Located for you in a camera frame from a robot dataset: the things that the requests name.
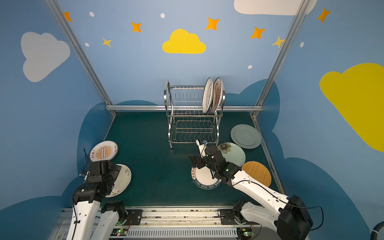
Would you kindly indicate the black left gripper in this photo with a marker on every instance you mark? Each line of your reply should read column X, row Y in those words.
column 101, row 168

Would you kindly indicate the white plate green lettered rim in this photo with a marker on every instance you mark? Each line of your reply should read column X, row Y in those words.
column 204, row 179

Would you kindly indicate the aluminium frame left post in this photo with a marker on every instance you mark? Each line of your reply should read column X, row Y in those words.
column 64, row 24

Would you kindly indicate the aluminium frame back rail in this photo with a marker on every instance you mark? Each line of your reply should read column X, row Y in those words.
column 155, row 108

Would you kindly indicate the right green circuit board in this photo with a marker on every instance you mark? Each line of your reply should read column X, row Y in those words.
column 244, row 234

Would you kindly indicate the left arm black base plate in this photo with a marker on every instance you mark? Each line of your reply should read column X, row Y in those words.
column 132, row 217

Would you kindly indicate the white plate orange sunburst edge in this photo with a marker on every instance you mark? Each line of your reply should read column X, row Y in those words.
column 104, row 151

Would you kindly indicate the plain grey-green plate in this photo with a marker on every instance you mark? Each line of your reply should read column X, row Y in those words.
column 246, row 136

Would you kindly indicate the aluminium frame right post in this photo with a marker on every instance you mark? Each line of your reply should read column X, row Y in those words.
column 292, row 32

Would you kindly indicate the aluminium frame post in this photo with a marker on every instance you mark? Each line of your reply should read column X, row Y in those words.
column 292, row 32
column 64, row 24

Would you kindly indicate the stainless steel dish rack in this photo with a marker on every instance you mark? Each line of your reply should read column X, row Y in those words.
column 184, row 127

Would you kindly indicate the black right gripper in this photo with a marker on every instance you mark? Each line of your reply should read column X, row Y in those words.
column 202, row 161

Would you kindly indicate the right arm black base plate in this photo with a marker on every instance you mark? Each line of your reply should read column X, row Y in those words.
column 229, row 217

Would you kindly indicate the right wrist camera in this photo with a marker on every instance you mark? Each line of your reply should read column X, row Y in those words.
column 202, row 144

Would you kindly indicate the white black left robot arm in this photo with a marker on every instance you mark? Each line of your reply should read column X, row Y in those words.
column 89, row 221

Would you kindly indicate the pale green sunflower plate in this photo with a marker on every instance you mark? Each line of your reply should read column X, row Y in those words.
column 233, row 153

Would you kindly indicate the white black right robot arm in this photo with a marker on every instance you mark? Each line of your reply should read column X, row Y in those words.
column 287, row 216

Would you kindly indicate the orange woven round plate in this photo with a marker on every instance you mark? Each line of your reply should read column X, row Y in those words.
column 258, row 172

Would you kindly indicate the green circuit board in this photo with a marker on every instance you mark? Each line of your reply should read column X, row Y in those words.
column 119, row 232
column 244, row 234

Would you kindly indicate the left green circuit board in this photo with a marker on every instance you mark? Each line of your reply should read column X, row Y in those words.
column 119, row 232

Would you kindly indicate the white plate floral sprigs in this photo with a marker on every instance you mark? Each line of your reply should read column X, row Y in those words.
column 123, row 180

